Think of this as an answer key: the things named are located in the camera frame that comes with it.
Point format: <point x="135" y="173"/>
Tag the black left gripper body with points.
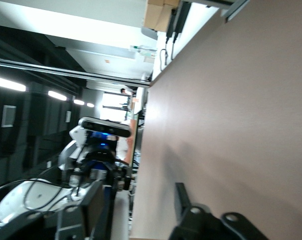
<point x="100" y="156"/>

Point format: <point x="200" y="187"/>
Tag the orange board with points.
<point x="133" y="140"/>

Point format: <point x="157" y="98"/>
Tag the distant person in white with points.
<point x="127" y="92"/>

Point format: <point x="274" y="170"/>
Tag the green white sign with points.
<point x="143" y="50"/>

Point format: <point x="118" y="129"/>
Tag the bright ceiling light panel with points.
<point x="57" y="95"/>
<point x="5" y="83"/>
<point x="83" y="103"/>

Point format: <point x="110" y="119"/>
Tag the white framed wall panel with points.
<point x="8" y="116"/>
<point x="68" y="116"/>

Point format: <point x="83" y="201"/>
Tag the black power adapter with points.
<point x="182" y="17"/>
<point x="171" y="22"/>

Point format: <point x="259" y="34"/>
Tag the aluminium table edge rail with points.
<point x="237" y="10"/>

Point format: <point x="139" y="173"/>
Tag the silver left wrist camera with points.
<point x="103" y="127"/>

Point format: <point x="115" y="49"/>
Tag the aluminium overhead beam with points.
<point x="65" y="72"/>

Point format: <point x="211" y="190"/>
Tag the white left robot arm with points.
<point x="20" y="200"/>

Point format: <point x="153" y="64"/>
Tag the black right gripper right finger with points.
<point x="198" y="225"/>

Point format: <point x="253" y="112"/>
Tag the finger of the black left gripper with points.
<point x="126" y="178"/>
<point x="114" y="177"/>

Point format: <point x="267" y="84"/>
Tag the brown cardboard box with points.
<point x="158" y="15"/>

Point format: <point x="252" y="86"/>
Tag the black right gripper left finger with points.
<point x="73" y="222"/>

